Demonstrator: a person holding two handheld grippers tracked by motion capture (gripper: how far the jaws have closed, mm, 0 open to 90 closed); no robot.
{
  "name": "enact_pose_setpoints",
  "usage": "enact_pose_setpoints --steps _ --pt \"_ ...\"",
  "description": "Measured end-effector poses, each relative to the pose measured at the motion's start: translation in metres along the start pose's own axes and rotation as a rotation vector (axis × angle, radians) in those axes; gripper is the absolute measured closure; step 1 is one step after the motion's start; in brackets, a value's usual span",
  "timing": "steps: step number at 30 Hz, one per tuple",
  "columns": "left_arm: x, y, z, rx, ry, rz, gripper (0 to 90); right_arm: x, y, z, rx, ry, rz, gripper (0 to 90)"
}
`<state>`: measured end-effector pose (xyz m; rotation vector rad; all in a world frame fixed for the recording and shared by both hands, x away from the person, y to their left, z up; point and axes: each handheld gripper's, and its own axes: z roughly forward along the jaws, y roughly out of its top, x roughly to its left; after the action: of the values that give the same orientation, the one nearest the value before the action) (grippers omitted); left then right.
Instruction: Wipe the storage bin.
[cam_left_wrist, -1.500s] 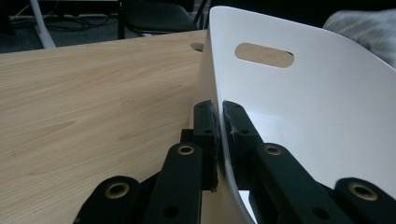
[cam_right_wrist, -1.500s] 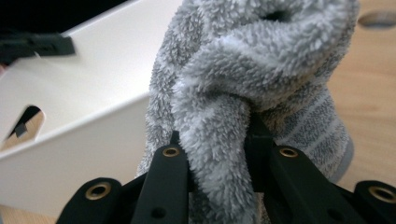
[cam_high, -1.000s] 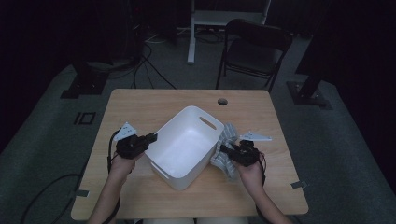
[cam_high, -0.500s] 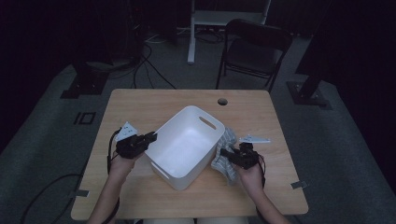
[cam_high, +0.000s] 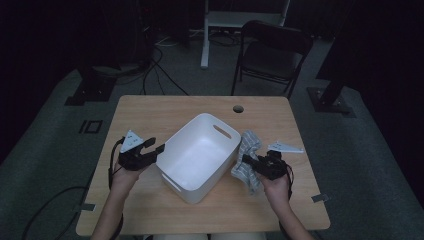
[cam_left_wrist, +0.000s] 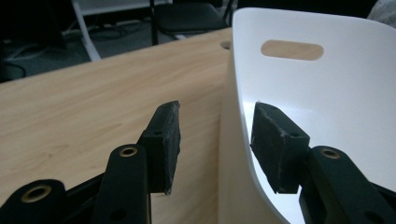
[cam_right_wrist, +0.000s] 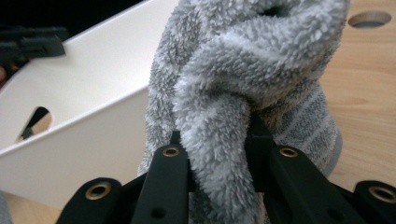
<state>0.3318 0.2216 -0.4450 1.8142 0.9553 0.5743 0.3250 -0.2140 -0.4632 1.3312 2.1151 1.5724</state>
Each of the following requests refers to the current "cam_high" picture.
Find black cables on floor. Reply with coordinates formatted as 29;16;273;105
116;29;191;98

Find right hand-held gripper cable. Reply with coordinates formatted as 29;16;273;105
283;163;296;201

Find grey striped towel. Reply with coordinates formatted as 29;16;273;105
230;129;263;195

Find black folding chair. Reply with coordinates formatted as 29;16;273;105
230;19;314;100

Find person's left hand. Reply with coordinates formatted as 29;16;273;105
109;161;148;198

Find white metal desk frame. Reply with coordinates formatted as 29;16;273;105
199;0;291;70

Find black floor cable loop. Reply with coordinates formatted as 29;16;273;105
21;185;89;240

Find hand-held gripper cable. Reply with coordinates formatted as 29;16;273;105
107;139;126;240
283;163;296;201

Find black stand with base plate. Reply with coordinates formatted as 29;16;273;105
306;49;356;118
64;64;118;107

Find left hand-held gripper cable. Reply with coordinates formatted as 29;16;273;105
107;139;126;240

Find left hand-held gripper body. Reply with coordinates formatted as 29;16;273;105
117;129;158;172

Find person's right hand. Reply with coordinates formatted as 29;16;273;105
259;168;292;203

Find white plastic bin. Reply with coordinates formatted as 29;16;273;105
155;112;242;205

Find grey tape strip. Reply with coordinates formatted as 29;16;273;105
311;193;330;204
74;202;97;213

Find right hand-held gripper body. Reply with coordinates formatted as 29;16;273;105
256;140;305;182

